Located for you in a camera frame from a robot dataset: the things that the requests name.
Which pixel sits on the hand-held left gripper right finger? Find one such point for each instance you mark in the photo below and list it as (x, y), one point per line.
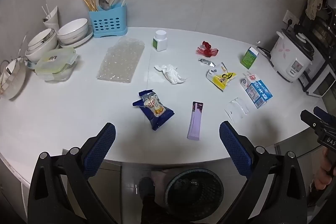
(235, 150)

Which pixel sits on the white wall outlet with plug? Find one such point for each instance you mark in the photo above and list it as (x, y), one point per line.
(290, 18)

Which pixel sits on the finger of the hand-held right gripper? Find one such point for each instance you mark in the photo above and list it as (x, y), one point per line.
(326, 117)
(312, 120)

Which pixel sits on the purple sachet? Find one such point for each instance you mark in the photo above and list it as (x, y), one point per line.
(195, 121)

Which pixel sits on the red mesh ribbon wrapper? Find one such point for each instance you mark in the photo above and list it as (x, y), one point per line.
(207, 50)

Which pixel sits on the white straw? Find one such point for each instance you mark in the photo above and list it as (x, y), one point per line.
(45, 12)
(48, 10)

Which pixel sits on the white bowl with red print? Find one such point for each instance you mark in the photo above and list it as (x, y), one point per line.
(73, 29)

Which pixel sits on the dark blue snack packet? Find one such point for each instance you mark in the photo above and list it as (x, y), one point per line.
(155, 111)

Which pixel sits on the white bowl dark rim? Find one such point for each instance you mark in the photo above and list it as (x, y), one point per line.
(42, 39)
(43, 54)

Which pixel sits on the light blue utensil holder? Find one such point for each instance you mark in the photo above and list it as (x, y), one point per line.
(107, 23)

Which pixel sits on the yellow white snack packet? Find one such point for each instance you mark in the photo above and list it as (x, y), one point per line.
(221, 77)

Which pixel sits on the crumpled white tissue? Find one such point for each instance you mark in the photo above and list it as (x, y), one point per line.
(170, 73)

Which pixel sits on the beige net bag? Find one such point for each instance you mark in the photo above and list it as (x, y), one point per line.
(315, 3)

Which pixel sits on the metal spoon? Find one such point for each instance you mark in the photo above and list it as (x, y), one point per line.
(104, 4)

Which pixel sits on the clear bubble wrap sheet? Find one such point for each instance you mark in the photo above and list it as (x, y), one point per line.
(120, 61)

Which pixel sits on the white ridged plate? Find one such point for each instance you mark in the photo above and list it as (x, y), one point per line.
(78, 43)

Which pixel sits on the small green white box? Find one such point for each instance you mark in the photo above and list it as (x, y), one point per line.
(248, 58)

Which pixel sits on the blue white milk carton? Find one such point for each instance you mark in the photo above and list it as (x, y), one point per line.
(256, 90)

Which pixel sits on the clear plastic blister pack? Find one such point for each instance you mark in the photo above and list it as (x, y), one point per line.
(236, 108)

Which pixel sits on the white angled holder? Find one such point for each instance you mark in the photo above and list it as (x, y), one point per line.
(53, 19)

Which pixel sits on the black mesh bin teal liner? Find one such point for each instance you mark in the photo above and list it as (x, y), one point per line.
(194, 187)

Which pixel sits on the white pill bottle green label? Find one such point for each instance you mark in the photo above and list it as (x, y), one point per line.
(160, 41)

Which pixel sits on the white rice cooker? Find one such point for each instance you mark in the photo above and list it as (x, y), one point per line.
(288, 56)

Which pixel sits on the white toaster oven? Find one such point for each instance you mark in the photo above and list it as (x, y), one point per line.
(319, 79)

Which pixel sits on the person's right hand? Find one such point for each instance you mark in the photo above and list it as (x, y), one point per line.
(321, 174)

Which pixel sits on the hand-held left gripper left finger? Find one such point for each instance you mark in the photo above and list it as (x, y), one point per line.
(101, 150)

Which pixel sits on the silver foil wrapper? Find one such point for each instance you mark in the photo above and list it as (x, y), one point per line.
(206, 62)

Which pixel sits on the glass container green lid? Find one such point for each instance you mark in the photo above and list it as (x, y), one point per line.
(55, 64)

